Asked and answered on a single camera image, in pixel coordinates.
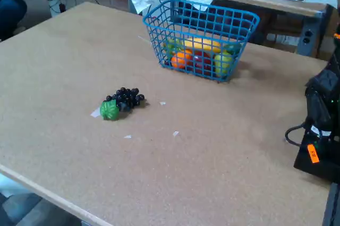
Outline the yellow toy banana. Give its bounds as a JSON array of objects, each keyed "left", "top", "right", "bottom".
[{"left": 183, "top": 37, "right": 223, "bottom": 54}]

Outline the person's leg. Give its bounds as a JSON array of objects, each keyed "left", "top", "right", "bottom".
[{"left": 0, "top": 0, "right": 28, "bottom": 41}]

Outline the black toy grapes, green leaf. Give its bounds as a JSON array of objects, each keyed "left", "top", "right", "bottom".
[{"left": 99, "top": 87, "right": 146, "bottom": 121}]

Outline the yellow-green toy fruit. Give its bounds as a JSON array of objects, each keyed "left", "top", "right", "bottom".
[{"left": 162, "top": 38, "right": 184, "bottom": 58}]

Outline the orange toy fruit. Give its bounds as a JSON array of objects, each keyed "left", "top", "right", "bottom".
[{"left": 171, "top": 49, "right": 193, "bottom": 69}]

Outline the red toy pomegranate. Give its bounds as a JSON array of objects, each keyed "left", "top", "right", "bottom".
[{"left": 190, "top": 52, "right": 213, "bottom": 76}]

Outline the yellow-green toy pear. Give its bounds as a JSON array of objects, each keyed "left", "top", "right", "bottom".
[{"left": 214, "top": 51, "right": 234, "bottom": 78}]

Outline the dark green toy fruit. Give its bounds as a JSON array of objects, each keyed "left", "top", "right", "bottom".
[{"left": 224, "top": 43, "right": 242, "bottom": 55}]

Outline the wooden workbench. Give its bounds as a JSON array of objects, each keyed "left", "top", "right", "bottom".
[{"left": 216, "top": 0, "right": 334, "bottom": 59}]

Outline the blue wire basket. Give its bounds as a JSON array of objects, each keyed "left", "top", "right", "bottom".
[{"left": 142, "top": 0, "right": 261, "bottom": 82}]

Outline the black base cable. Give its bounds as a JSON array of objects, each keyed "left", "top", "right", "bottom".
[{"left": 284, "top": 124, "right": 307, "bottom": 147}]

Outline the dark metal frame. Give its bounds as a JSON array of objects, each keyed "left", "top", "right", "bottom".
[{"left": 321, "top": 182, "right": 340, "bottom": 226}]

